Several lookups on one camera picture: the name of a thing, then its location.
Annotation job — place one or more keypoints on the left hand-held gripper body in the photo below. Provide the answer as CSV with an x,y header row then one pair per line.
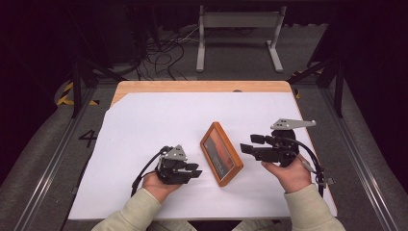
x,y
173,165

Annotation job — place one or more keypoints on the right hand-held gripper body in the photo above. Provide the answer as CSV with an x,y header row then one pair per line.
x,y
282,147

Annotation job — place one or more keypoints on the wooden picture frame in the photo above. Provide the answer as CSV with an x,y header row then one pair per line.
x,y
221,154

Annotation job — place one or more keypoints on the person's left hand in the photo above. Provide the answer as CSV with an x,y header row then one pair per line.
x,y
157,189

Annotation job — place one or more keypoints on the person's right hand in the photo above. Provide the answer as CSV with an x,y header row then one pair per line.
x,y
292,178

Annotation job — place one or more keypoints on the white paper sheet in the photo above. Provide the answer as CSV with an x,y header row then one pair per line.
x,y
144,122

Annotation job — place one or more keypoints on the black metal stand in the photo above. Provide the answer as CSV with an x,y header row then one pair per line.
x,y
76,89
338,89

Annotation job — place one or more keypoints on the wooden table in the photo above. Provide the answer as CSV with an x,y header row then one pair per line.
x,y
192,86

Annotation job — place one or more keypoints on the grey metal stand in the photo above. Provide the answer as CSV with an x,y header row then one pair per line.
x,y
201,48

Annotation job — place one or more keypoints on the yellow black hazard tape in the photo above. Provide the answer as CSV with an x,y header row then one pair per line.
x,y
65,96

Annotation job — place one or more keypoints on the aluminium floor rail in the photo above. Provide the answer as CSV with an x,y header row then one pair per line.
x,y
362,166
48,183

